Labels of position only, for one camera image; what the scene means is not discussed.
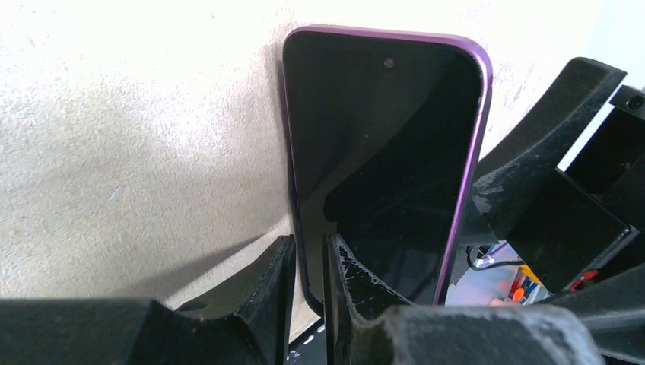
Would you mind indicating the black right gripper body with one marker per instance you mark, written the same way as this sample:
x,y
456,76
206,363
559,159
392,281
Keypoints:
x,y
592,214

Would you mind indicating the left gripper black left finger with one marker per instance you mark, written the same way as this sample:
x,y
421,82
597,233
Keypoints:
x,y
243,320

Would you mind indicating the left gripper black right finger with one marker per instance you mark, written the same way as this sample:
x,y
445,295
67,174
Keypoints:
x,y
367,322

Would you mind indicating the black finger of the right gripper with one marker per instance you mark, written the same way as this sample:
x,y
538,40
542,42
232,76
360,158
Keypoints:
x,y
510,176
613,312

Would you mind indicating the purple phone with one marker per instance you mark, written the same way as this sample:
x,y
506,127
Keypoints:
x,y
384,132

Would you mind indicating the black mounting base bar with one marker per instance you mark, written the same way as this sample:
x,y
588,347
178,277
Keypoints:
x,y
309,348

